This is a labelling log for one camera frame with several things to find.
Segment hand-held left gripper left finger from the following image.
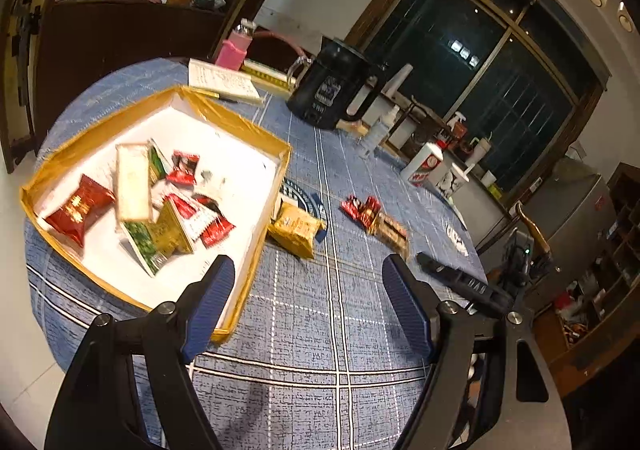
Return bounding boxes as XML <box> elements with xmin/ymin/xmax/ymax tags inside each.
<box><xmin>44</xmin><ymin>254</ymin><xmax>236</xmax><ymax>450</ymax></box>

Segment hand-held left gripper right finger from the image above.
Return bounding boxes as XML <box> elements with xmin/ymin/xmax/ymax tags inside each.
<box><xmin>382</xmin><ymin>254</ymin><xmax>573</xmax><ymax>450</ymax></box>

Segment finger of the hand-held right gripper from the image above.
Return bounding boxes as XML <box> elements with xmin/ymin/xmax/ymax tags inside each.
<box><xmin>416</xmin><ymin>251</ymin><xmax>516</xmax><ymax>322</ymax></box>

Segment bright red snack packet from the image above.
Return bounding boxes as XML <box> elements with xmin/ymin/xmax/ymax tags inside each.
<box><xmin>195</xmin><ymin>197</ymin><xmax>237</xmax><ymax>248</ymax></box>

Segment clear yellow-edged cake bar packet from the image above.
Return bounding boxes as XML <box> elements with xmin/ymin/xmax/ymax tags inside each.
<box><xmin>372</xmin><ymin>211</ymin><xmax>412</xmax><ymax>251</ymax></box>

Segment green pea snack packet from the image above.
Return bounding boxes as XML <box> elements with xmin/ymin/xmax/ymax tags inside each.
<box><xmin>120</xmin><ymin>220</ymin><xmax>168</xmax><ymax>278</ymax></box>

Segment red white snack packet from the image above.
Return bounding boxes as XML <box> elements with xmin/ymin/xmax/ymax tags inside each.
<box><xmin>165</xmin><ymin>192</ymin><xmax>218</xmax><ymax>241</ymax></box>

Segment yellow-edged white cardboard box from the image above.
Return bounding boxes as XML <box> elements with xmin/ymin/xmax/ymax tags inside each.
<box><xmin>20</xmin><ymin>85</ymin><xmax>292</xmax><ymax>343</ymax></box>

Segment dark red snack packet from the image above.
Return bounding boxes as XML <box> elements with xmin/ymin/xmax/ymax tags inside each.
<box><xmin>340</xmin><ymin>195</ymin><xmax>383</xmax><ymax>233</ymax></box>

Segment gold square snack packet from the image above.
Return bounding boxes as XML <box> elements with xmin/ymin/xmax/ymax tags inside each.
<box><xmin>267</xmin><ymin>202</ymin><xmax>326</xmax><ymax>260</ymax></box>

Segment small red snack packet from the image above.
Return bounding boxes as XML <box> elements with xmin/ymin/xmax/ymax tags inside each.
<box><xmin>165</xmin><ymin>150</ymin><xmax>201</xmax><ymax>187</ymax></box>

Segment cream bar snack packet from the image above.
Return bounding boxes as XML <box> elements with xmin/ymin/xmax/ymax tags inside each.
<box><xmin>115</xmin><ymin>142</ymin><xmax>153</xmax><ymax>223</ymax></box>

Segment green white snack packet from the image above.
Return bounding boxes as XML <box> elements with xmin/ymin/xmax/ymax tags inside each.
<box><xmin>147</xmin><ymin>139</ymin><xmax>171</xmax><ymax>186</ymax></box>

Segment red gold-print snack packet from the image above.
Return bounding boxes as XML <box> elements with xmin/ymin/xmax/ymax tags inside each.
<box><xmin>44</xmin><ymin>174</ymin><xmax>117</xmax><ymax>248</ymax></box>

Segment wooden chair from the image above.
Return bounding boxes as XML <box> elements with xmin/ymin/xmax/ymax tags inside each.
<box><xmin>475</xmin><ymin>202</ymin><xmax>553</xmax><ymax>281</ymax></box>

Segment blue plaid tablecloth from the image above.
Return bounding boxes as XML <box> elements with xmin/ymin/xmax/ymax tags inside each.
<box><xmin>25</xmin><ymin>57</ymin><xmax>488</xmax><ymax>450</ymax></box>

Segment floral print paper cup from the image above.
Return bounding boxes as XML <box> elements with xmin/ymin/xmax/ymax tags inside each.
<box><xmin>435</xmin><ymin>165</ymin><xmax>473</xmax><ymax>198</ymax></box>

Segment grey metal refrigerator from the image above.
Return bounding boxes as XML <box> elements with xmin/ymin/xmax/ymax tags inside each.
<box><xmin>520</xmin><ymin>157</ymin><xmax>618</xmax><ymax>301</ymax></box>

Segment white tumbler with straw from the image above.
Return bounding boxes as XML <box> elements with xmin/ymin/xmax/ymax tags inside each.
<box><xmin>467</xmin><ymin>137</ymin><xmax>493</xmax><ymax>176</ymax></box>

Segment wooden shelf unit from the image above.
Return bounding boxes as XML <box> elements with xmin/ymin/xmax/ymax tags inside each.
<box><xmin>550</xmin><ymin>162</ymin><xmax>640</xmax><ymax>381</ymax></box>

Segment white trigger spray bottle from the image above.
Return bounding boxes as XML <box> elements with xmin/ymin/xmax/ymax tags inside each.
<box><xmin>447</xmin><ymin>112</ymin><xmax>468</xmax><ymax>141</ymax></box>

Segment black pen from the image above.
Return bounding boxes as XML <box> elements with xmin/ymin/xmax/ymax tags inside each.
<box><xmin>192</xmin><ymin>87</ymin><xmax>236</xmax><ymax>103</ymax></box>

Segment open white notebook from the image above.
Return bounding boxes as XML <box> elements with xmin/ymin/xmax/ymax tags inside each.
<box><xmin>187</xmin><ymin>58</ymin><xmax>261</xmax><ymax>103</ymax></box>

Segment long yellow box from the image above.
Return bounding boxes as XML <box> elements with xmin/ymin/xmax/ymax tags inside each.
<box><xmin>242</xmin><ymin>59</ymin><xmax>296</xmax><ymax>91</ymax></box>

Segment black electric kettle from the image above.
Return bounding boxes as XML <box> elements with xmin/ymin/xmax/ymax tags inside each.
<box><xmin>286</xmin><ymin>36</ymin><xmax>386</xmax><ymax>131</ymax></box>

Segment dark framed window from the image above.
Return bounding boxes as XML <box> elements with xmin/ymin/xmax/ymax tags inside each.
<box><xmin>345</xmin><ymin>0</ymin><xmax>611</xmax><ymax>201</ymax></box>

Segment pink sleeved bottle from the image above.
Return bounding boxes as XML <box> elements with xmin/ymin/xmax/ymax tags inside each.
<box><xmin>215</xmin><ymin>19</ymin><xmax>256</xmax><ymax>71</ymax></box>

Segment dark wooden cabinet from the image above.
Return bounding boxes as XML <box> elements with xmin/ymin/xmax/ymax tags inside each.
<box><xmin>0</xmin><ymin>0</ymin><xmax>281</xmax><ymax>171</ymax></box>

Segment red hose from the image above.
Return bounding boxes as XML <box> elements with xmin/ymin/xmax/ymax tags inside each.
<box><xmin>252</xmin><ymin>30</ymin><xmax>306</xmax><ymax>61</ymax></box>

